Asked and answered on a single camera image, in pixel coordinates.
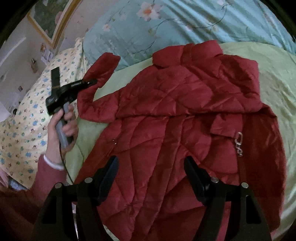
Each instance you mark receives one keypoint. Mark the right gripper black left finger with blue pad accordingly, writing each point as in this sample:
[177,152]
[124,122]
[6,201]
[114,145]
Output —
[70,212]

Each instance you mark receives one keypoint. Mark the red quilted down coat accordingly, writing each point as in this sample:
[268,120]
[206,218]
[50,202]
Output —
[193,100]

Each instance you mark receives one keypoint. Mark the light green bed sheet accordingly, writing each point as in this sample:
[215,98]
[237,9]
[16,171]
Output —
[277,90]

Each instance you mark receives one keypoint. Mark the yellow cartoon print pillow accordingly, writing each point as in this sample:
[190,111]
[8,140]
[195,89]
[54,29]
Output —
[24,135]

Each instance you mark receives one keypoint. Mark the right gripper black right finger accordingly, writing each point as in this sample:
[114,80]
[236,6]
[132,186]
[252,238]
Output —
[246,219]

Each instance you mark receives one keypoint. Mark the teal floral quilt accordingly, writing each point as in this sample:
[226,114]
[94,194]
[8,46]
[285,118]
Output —
[134,30]

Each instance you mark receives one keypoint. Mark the gold framed landscape painting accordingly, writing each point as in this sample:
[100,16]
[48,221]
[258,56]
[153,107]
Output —
[50,17]

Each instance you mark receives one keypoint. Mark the red sleeved forearm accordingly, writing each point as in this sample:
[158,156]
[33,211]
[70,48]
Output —
[19,209]

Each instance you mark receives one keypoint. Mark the person's left hand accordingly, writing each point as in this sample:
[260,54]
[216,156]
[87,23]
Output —
[61,126]

